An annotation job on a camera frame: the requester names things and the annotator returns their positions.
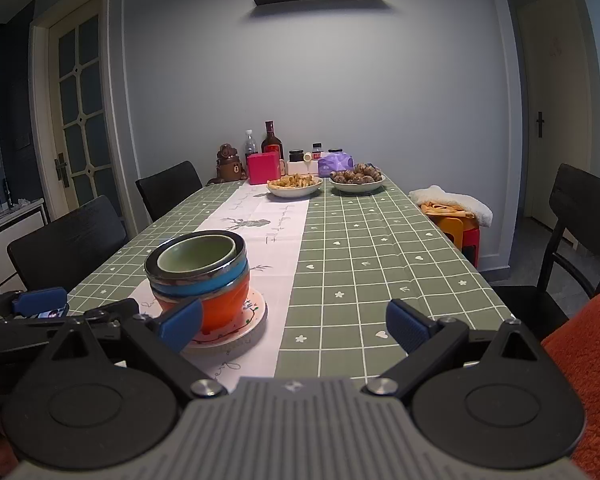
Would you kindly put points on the white towel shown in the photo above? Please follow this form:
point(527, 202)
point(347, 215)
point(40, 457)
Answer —
point(460, 200)

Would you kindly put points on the clear plastic water bottle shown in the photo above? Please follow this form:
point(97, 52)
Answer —
point(250, 145)

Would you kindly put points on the dark liquor bottle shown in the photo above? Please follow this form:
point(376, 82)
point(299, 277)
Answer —
point(272, 145)

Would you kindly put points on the purple tissue pack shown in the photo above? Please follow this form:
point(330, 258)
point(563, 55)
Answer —
point(336, 164)

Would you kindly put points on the glass panel door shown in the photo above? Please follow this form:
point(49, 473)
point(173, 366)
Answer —
point(80, 100)

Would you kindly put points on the orange folded cloth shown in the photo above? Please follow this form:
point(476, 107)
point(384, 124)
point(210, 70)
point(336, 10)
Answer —
point(440, 208)

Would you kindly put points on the painted white fruit plate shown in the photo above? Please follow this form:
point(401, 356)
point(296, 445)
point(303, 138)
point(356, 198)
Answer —
point(252, 322)

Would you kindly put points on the orange plastic stool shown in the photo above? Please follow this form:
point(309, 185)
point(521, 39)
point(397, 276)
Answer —
point(447, 232)

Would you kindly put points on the white sideboard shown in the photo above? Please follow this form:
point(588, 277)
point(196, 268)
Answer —
point(5, 235)

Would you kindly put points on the blue steel-lined bowl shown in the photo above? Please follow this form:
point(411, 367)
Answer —
point(215, 285)

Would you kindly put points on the bowl of brown round food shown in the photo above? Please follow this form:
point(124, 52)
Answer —
point(355, 175)

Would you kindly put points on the cream door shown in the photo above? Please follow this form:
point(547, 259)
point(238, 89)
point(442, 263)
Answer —
point(560, 85)

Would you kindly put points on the orange fuzzy cloth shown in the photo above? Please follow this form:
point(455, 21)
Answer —
point(590, 360)

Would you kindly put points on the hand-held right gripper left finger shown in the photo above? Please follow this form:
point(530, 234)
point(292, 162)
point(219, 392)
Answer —
point(180, 325)

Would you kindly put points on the brown bear figurine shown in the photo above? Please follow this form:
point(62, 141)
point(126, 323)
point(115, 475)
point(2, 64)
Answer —
point(227, 167)

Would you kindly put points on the pile of fried snacks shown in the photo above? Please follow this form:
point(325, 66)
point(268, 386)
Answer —
point(295, 181)

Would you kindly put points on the white printed table runner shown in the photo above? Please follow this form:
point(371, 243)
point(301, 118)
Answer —
point(275, 240)

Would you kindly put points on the white box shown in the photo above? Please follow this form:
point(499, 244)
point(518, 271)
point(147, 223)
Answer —
point(302, 168)

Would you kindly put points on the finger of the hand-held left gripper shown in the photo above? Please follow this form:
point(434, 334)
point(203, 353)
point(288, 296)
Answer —
point(40, 300)
point(107, 312)

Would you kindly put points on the orange steel-lined bowl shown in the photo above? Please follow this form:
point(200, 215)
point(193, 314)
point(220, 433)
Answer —
point(225, 310)

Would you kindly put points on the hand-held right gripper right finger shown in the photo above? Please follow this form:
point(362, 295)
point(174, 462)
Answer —
point(410, 325)

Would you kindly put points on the dark glass jar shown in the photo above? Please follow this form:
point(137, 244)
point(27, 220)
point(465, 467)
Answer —
point(296, 156)

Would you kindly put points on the black chair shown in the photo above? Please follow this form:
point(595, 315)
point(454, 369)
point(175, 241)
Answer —
point(170, 190)
point(65, 245)
point(587, 195)

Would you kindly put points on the pink box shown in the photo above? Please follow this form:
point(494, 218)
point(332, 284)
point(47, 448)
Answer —
point(263, 169)

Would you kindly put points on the white dish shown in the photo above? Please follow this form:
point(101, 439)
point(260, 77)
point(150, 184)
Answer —
point(357, 187)
point(295, 191)

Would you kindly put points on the green ceramic bowl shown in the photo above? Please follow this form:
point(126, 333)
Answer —
point(200, 255)

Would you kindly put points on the small red label jar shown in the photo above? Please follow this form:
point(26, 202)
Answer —
point(317, 152)

